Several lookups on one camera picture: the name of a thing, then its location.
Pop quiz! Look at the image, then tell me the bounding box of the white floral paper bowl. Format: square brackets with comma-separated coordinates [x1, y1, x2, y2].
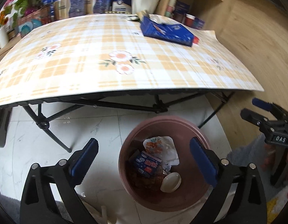
[143, 136, 180, 167]

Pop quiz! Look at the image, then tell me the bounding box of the blue red snack packet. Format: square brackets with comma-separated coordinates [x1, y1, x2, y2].
[134, 151, 162, 178]

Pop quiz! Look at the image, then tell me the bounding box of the red small carton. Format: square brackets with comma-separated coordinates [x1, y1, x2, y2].
[192, 36, 199, 45]

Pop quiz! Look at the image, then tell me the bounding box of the blue cardboard box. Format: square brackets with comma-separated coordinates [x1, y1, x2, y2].
[140, 17, 195, 47]

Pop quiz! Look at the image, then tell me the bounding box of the pink round trash bin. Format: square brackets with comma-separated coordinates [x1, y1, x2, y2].
[119, 116, 210, 212]

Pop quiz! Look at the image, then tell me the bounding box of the orange plaid tablecloth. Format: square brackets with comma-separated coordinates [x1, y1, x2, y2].
[0, 14, 263, 106]

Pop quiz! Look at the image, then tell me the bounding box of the red paper cup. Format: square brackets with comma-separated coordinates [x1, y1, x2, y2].
[184, 14, 196, 28]

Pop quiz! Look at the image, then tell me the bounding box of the striped wicker basket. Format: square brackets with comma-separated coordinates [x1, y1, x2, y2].
[18, 6, 51, 38]

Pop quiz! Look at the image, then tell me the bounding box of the stack of pastel paper cups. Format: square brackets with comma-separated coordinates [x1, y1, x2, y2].
[165, 0, 176, 17]

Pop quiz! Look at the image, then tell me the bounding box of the blue gold gift box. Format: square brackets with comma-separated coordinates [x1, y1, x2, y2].
[86, 0, 110, 14]
[53, 0, 87, 21]

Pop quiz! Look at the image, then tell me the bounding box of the white blue milk carton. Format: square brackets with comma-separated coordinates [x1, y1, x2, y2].
[112, 0, 132, 14]

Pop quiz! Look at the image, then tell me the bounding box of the orange flower bunch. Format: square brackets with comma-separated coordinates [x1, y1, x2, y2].
[0, 10, 10, 28]

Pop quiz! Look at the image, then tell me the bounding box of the white flower pot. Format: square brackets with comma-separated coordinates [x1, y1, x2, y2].
[131, 0, 160, 14]

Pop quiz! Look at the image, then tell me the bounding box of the black folding table frame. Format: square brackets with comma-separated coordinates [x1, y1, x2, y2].
[18, 88, 235, 153]

